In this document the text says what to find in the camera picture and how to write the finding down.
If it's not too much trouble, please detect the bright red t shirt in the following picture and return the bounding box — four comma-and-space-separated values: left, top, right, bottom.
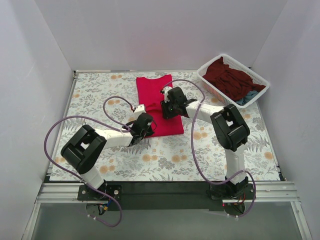
136, 74, 184, 137

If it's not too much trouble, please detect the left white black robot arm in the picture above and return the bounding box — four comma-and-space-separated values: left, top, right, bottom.
60, 112, 154, 200

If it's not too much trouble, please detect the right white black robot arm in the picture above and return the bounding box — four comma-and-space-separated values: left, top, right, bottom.
160, 86, 250, 199

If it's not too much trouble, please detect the dark maroon t shirt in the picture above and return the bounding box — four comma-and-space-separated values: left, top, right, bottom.
203, 57, 265, 102

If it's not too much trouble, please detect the white plastic laundry basket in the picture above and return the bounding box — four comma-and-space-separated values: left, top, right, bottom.
196, 53, 270, 109

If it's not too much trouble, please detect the blue grey cloth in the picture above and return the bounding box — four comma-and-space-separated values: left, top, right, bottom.
236, 90, 259, 106

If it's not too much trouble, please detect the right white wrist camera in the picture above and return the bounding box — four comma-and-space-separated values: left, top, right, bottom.
160, 86, 172, 98

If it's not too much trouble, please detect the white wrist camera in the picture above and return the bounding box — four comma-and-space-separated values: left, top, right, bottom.
160, 86, 172, 98
133, 104, 146, 118

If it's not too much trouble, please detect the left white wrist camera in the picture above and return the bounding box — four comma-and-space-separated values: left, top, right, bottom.
133, 104, 146, 118

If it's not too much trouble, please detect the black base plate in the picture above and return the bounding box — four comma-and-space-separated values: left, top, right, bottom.
77, 180, 257, 212

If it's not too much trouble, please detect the aluminium frame rail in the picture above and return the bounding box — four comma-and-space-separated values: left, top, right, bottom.
23, 181, 312, 240

